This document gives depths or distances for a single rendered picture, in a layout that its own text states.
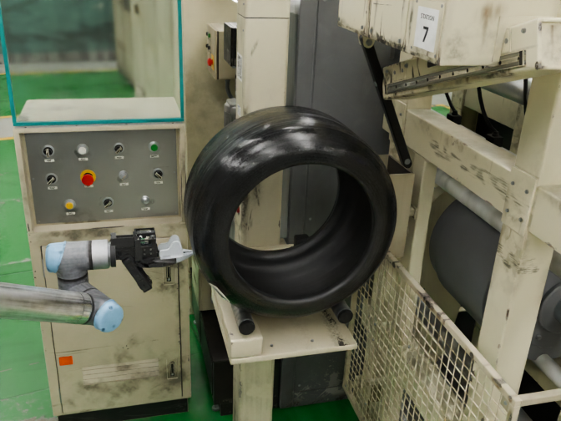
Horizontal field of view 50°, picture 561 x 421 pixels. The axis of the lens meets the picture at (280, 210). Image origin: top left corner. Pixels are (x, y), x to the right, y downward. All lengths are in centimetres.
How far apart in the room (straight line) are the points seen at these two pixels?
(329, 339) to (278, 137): 64
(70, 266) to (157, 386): 114
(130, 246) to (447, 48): 89
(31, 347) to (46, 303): 182
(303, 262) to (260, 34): 69
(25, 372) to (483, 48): 247
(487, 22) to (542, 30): 11
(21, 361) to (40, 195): 114
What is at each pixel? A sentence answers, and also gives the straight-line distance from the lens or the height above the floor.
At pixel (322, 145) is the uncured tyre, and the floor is 140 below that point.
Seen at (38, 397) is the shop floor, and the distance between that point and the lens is 296.
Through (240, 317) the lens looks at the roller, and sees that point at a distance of 167.
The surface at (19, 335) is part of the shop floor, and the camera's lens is 337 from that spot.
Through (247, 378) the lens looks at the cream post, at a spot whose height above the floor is 42.
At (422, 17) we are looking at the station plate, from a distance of 133.
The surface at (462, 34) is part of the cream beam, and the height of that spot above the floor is 170.
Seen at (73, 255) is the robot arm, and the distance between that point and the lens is 159.
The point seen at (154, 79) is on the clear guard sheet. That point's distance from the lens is 211.
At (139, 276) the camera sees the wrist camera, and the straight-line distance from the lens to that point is 163.
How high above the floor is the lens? 184
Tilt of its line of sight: 24 degrees down
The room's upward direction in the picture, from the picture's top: 2 degrees clockwise
